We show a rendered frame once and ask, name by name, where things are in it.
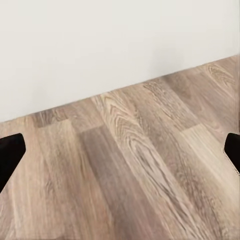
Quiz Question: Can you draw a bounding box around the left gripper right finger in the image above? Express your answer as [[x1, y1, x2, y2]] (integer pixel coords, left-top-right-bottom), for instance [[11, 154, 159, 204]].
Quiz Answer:
[[224, 133, 240, 173]]

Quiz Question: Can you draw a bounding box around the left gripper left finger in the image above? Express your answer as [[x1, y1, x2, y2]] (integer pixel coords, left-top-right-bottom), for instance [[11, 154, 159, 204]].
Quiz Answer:
[[0, 133, 26, 194]]

